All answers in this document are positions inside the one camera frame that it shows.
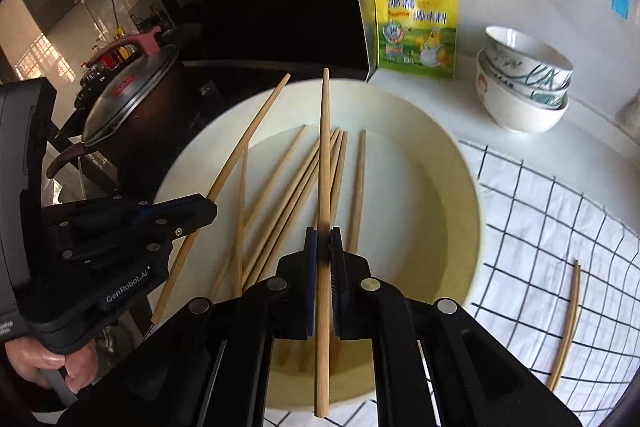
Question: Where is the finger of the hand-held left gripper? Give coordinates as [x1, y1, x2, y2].
[56, 200, 219, 264]
[44, 193, 212, 229]

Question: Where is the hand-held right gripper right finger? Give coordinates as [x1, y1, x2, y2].
[329, 227, 583, 427]

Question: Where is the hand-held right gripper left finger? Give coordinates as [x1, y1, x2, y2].
[65, 227, 319, 427]

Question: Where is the single wooden chopstick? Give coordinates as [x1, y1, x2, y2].
[550, 263, 584, 392]
[151, 73, 292, 325]
[547, 259, 581, 392]
[314, 67, 332, 419]

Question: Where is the cream round basin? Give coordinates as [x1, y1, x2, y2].
[152, 78, 485, 413]

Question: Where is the person's left hand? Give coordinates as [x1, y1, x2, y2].
[5, 338, 99, 393]

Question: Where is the dark pressure cooker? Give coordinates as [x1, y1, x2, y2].
[47, 26, 201, 208]

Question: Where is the white blue checked cloth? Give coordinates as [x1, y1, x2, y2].
[262, 141, 640, 427]

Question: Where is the large white bowl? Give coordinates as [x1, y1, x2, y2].
[475, 57, 570, 135]

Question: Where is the yellow seasoning pouch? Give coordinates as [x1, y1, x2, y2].
[374, 0, 460, 81]

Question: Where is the floral patterned bowl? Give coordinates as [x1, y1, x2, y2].
[477, 48, 572, 108]
[484, 25, 573, 90]

